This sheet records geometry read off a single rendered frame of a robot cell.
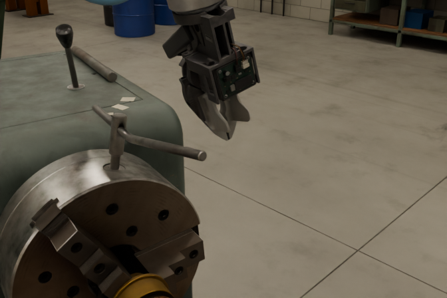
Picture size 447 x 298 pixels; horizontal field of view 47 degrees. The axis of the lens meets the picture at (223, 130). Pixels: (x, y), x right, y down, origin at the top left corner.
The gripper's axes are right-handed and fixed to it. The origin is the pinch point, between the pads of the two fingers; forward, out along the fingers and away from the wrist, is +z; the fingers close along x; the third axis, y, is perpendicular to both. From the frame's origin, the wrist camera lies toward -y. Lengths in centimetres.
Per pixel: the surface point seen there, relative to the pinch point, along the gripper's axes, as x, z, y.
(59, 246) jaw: -27.9, 3.8, -0.4
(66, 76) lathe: -8, 2, -53
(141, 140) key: -12.7, -5.4, 0.5
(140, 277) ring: -20.6, 11.8, 4.5
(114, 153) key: -14.8, -0.7, -7.6
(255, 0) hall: 468, 240, -672
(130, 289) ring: -22.7, 12.0, 5.1
